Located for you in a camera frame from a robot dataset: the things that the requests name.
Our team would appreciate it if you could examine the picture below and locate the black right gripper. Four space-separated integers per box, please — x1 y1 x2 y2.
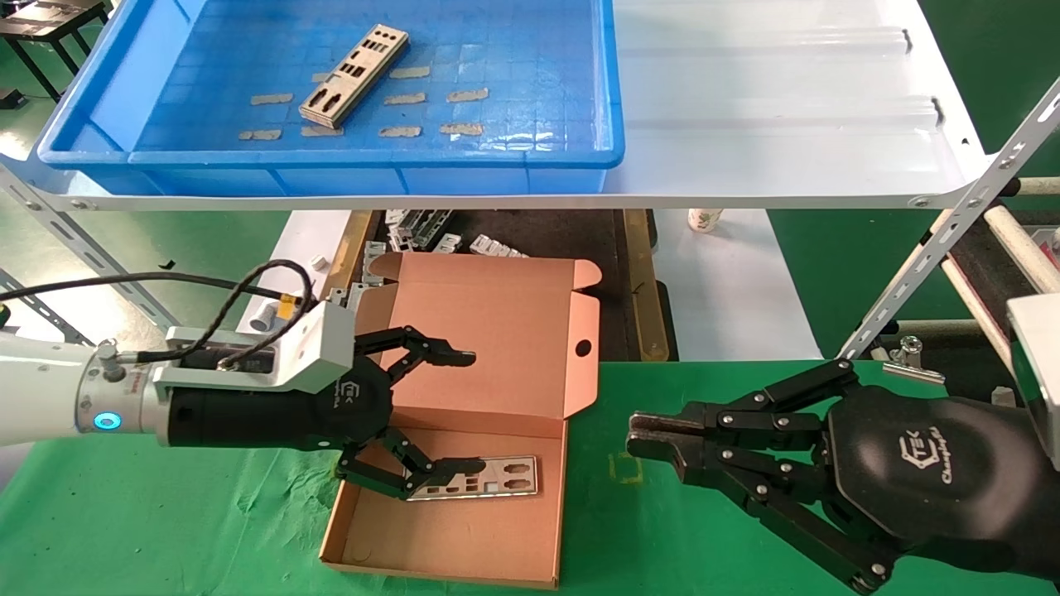
626 358 1060 594

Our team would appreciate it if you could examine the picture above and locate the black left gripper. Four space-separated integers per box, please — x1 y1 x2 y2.
166 325 488 502

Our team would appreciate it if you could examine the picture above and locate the silver metal I/O plate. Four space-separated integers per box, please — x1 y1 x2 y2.
404 455 539 502

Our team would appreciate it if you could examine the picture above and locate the brown cardboard box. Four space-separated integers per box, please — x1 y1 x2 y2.
319 252 601 590

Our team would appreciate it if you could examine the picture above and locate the blue plastic tray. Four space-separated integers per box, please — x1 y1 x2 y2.
37 0 626 197

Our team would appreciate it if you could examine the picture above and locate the silver binder clip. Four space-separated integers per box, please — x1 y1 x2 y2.
878 335 947 386

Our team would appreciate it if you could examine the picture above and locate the white plastic pipe fitting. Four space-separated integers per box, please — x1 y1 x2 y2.
248 298 299 334

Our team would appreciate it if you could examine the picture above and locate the large green table cloth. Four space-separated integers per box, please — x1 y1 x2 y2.
0 358 1060 596

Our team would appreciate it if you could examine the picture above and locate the white roller tube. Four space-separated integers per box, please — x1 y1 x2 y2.
998 176 1060 198
984 204 1060 295
940 255 1018 373

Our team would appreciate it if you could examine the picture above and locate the white metal shelf board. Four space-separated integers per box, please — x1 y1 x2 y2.
0 0 990 212

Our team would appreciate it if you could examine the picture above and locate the stack of metal plates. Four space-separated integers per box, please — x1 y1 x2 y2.
298 23 410 130

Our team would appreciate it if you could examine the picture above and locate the grey perforated rack brace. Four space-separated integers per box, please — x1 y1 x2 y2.
0 269 92 346

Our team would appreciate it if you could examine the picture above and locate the black metal table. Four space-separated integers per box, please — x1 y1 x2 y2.
0 0 113 104

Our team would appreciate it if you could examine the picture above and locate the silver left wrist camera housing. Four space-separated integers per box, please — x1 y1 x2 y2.
153 300 357 394

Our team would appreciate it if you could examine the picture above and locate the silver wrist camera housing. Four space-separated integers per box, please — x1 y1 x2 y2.
1006 291 1060 473
153 300 357 394

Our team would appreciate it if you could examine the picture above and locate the dark grey metal bracket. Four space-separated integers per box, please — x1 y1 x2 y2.
412 209 455 249

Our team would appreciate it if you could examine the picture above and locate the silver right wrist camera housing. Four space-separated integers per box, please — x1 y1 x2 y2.
1006 291 1060 473

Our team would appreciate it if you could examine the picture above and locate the grey perforated rack post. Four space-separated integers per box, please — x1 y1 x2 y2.
836 79 1060 361
0 164 183 332

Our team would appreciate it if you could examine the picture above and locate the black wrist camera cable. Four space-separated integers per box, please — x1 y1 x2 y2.
0 259 316 369

